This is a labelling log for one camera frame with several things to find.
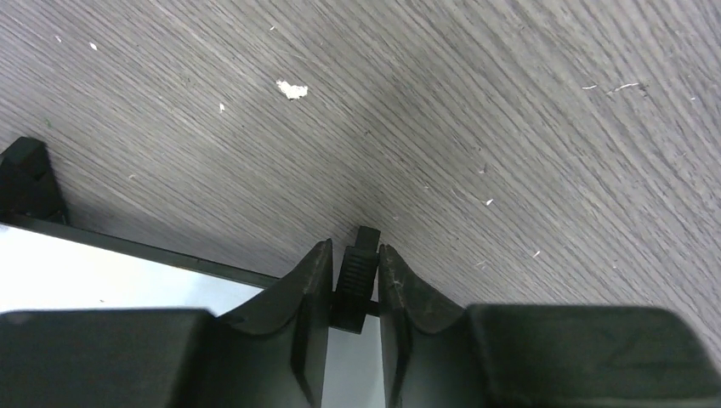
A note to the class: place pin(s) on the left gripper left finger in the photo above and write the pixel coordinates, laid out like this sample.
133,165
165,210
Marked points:
268,352

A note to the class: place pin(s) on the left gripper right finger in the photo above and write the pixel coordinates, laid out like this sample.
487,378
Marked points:
437,353

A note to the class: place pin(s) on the small whiteboard with stand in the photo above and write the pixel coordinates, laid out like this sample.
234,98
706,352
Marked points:
48,265

